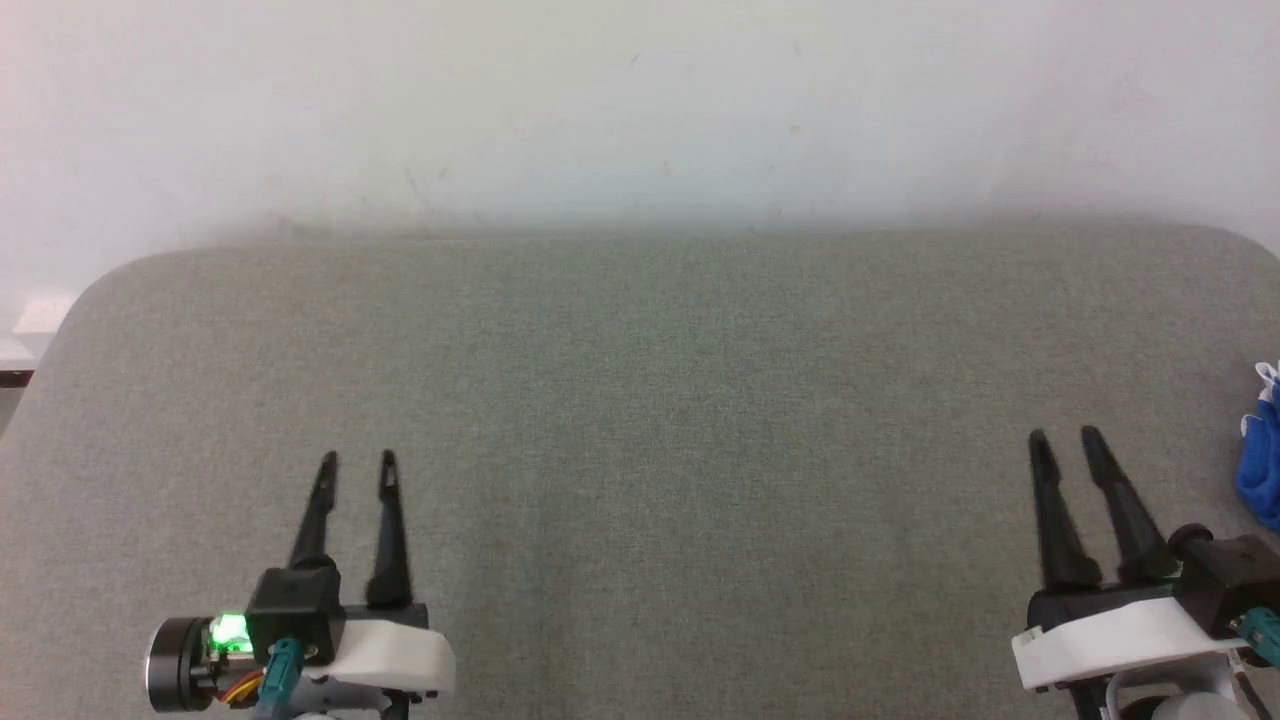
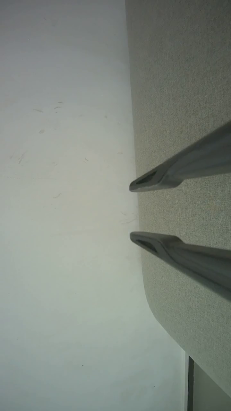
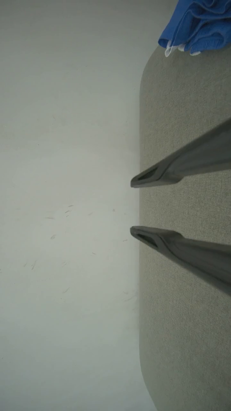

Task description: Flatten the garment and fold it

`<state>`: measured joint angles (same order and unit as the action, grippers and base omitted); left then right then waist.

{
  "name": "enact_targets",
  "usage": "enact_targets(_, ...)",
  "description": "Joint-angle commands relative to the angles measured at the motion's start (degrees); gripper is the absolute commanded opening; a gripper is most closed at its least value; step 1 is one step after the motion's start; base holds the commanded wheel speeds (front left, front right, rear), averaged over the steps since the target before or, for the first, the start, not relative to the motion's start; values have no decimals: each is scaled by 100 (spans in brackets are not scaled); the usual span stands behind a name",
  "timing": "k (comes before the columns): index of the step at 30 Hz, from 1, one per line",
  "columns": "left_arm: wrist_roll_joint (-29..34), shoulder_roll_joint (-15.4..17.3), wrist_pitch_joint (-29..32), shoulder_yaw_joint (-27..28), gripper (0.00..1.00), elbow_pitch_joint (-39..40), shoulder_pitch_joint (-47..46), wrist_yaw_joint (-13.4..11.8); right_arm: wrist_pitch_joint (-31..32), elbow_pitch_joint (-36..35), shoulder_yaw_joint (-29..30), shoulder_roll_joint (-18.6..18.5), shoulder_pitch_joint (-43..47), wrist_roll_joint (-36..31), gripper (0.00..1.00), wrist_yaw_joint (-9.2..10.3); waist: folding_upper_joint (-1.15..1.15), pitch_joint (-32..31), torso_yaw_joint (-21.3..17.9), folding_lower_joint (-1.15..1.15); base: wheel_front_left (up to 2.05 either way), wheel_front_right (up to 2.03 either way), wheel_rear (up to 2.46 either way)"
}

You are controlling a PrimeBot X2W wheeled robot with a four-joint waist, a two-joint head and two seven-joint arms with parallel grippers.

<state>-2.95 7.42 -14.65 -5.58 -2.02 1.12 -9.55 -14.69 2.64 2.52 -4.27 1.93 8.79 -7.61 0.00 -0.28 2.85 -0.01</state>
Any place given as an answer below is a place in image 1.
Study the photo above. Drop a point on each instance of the blue and white garment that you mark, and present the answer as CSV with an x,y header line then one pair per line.
x,y
1262,460

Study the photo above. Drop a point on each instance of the white skirting board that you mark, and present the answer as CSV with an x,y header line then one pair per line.
x,y
25,335

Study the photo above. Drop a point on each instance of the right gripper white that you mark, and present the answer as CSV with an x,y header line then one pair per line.
x,y
1110,635

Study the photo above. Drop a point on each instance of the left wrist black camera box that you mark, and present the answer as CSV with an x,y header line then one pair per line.
x,y
295,605

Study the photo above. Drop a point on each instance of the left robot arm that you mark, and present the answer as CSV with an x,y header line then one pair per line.
x,y
185,665

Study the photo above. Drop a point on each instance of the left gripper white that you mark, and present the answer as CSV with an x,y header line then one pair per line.
x,y
385,655

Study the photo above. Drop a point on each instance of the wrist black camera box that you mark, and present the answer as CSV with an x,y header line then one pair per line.
x,y
1230,580
295,605

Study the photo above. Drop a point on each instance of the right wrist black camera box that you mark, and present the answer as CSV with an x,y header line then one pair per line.
x,y
1230,580

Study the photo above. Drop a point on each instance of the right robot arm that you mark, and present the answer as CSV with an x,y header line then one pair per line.
x,y
1180,700

